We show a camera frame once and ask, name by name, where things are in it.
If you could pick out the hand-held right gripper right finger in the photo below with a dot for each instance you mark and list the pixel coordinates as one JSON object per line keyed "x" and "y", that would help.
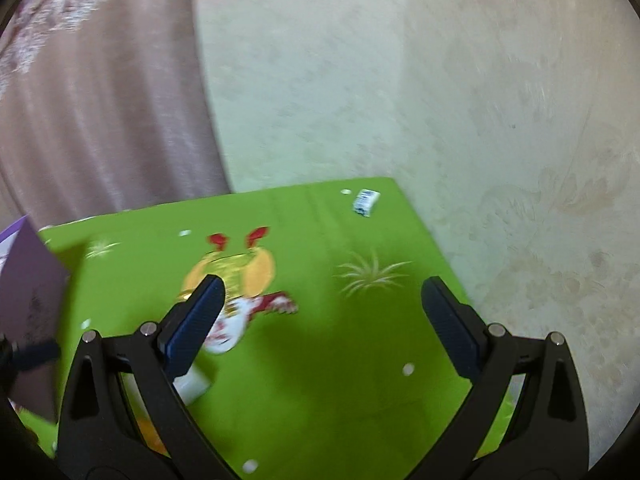
{"x": 452, "y": 330}

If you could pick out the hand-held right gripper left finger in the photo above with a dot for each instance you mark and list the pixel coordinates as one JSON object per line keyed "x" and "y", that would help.
{"x": 192, "y": 325}

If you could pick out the purple storage box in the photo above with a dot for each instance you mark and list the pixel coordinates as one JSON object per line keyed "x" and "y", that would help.
{"x": 30, "y": 290}

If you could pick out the pink patterned curtain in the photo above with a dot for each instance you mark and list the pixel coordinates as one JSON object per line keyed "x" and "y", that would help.
{"x": 100, "y": 85}

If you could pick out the small battery box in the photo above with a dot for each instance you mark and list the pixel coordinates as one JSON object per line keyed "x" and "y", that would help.
{"x": 366, "y": 202}

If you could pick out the plain white cardboard box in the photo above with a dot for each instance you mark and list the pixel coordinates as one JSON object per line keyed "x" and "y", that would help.
{"x": 192, "y": 385}

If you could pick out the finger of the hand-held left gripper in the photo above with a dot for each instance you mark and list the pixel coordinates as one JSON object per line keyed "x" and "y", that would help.
{"x": 35, "y": 353}

